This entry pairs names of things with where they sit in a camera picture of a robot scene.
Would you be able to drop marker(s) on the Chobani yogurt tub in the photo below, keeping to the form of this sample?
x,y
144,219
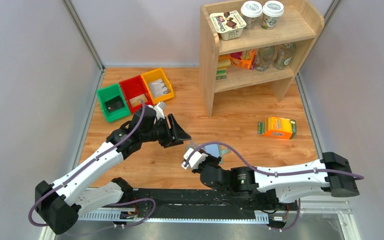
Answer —
x,y
229,25

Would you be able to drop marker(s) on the left white paper cup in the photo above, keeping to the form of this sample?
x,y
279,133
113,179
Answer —
x,y
251,10

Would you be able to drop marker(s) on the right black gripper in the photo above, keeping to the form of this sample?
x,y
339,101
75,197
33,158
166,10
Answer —
x,y
209,158

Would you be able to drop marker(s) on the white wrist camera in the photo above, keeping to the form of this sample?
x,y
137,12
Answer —
x,y
192,160
159,109

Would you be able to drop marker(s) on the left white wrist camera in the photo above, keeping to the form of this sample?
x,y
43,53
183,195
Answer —
x,y
159,109

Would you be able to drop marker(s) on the green plastic bin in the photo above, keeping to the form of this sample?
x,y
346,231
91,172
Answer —
x,y
107,93

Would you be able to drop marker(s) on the green card holder wallet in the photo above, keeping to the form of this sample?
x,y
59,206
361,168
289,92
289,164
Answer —
x,y
215,150

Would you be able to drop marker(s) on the yellow plastic bin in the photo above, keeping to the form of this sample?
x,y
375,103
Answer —
x,y
155,74

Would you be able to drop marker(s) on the black card in green bin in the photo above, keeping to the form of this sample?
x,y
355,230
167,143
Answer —
x,y
114,104

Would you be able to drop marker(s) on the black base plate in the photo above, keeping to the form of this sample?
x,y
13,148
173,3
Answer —
x,y
204,204

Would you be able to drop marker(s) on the white paper cup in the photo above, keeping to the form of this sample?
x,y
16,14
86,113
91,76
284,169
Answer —
x,y
251,10
272,10

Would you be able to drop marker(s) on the yellow green sponge stack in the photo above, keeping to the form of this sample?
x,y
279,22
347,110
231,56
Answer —
x,y
224,61

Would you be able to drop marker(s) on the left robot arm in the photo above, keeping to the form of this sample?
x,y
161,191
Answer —
x,y
89,172

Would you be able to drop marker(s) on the aluminium frame rail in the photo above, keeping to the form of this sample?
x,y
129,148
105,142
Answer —
x,y
124,214

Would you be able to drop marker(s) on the clear glass jar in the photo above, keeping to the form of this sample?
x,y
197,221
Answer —
x,y
264,58
284,55

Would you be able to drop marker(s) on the card in yellow bin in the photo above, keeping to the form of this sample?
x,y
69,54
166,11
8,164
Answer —
x,y
158,88

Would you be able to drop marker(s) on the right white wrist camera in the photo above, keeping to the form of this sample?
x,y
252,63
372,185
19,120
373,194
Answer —
x,y
192,160

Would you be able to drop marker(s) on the card in red bin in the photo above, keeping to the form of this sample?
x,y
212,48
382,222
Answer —
x,y
137,100

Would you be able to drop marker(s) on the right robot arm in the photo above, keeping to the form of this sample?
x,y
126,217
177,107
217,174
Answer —
x,y
332,174

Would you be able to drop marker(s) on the red plastic bin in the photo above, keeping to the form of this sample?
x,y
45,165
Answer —
x,y
133,87

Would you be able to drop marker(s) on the right white paper cup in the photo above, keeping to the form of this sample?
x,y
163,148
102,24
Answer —
x,y
272,10

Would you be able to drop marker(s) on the orange snack box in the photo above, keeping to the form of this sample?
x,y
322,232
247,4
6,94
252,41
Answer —
x,y
277,127

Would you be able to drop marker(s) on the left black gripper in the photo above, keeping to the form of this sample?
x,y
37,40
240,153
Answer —
x,y
176,130

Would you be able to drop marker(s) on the wooden shelf unit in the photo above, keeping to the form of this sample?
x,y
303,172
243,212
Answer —
x,y
302,24

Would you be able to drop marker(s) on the orange box on shelf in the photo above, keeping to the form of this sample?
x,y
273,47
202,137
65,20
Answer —
x,y
243,59

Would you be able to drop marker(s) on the right clear glass jar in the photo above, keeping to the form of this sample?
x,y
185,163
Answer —
x,y
284,55

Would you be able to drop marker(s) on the left clear glass jar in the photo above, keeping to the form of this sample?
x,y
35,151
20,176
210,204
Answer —
x,y
264,58

